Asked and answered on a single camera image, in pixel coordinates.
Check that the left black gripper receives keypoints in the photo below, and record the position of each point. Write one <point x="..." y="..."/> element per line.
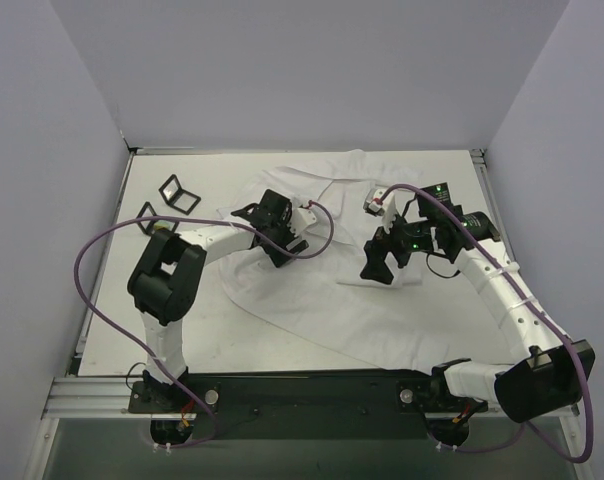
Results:
<point x="275" y="240"/>

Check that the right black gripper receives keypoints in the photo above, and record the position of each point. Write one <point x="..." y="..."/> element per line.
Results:
<point x="385" y="246"/>

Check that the white garment shirt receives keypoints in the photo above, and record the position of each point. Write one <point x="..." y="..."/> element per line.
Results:
<point x="417" y="321"/>

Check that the colourful painted round brooch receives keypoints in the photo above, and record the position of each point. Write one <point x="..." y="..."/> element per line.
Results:
<point x="159" y="227"/>

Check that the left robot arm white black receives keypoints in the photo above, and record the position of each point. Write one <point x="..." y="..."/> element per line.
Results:
<point x="166" y="279"/>

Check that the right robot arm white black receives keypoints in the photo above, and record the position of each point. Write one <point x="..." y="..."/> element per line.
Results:
<point x="548" y="370"/>

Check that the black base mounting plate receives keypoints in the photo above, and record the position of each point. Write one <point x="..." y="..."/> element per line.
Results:
<point x="369" y="404"/>

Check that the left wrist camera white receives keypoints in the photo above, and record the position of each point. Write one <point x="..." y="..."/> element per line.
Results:
<point x="302" y="218"/>

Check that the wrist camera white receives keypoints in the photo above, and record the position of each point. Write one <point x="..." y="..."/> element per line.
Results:
<point x="302" y="218"/>
<point x="380" y="204"/>

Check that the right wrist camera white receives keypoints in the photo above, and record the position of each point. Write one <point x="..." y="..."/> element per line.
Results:
<point x="380" y="204"/>

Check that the black frame stand upper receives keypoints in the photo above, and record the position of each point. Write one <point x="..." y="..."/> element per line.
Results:
<point x="177" y="197"/>

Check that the black frame stand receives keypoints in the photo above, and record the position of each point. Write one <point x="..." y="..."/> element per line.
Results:
<point x="177" y="197"/>
<point x="148" y="217"/>

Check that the black frame stand lower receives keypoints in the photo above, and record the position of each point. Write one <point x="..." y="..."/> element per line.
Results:
<point x="148" y="217"/>

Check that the aluminium front rail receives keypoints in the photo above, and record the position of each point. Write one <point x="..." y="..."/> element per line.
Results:
<point x="87" y="398"/>

